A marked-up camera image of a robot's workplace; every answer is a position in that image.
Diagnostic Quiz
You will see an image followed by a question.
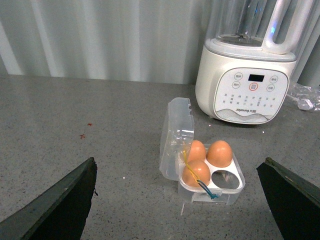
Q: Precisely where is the brown egg back left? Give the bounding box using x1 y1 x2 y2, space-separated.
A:
186 140 206 163

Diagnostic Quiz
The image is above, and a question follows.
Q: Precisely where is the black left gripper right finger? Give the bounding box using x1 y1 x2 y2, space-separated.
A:
257 157 320 240

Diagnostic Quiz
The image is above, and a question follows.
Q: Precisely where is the yellow blue rubber band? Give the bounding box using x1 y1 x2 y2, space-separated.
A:
182 151 218 200

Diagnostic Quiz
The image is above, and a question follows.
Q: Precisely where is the crumpled clear plastic bag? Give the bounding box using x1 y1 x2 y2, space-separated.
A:
285 83 320 113

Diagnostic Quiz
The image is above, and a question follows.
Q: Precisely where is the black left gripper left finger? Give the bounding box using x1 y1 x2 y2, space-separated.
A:
0 157 97 240

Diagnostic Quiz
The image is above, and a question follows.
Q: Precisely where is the brown egg back right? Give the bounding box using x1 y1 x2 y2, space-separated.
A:
206 140 233 168

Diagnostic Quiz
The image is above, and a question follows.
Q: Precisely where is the white Joyoung blender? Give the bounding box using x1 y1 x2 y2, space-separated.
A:
195 0 320 125

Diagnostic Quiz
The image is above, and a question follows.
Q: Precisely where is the brown egg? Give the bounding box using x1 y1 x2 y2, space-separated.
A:
186 140 206 163
181 160 211 188
206 140 233 168

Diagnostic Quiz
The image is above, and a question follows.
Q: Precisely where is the brown egg front left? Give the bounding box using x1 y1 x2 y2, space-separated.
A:
181 160 211 188

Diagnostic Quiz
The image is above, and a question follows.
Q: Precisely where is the clear plastic egg box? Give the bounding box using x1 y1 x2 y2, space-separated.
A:
159 97 245 205

